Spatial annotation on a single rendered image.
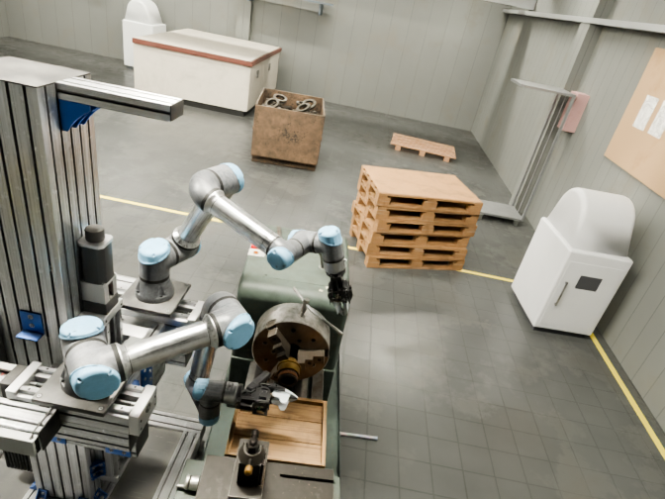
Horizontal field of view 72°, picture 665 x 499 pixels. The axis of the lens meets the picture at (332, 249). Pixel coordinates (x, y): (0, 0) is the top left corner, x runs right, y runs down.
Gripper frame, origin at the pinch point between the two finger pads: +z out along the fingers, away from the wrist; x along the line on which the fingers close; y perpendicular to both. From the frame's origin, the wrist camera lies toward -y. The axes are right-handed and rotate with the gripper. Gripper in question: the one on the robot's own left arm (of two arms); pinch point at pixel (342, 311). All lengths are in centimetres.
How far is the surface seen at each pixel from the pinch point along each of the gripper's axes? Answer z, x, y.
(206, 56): -34, -230, -728
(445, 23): -5, 233, -973
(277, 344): 12.0, -27.4, 0.2
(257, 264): -2, -38, -38
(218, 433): 63, -66, -4
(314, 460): 44, -17, 29
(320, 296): 7.7, -10.7, -22.2
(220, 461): 25, -45, 40
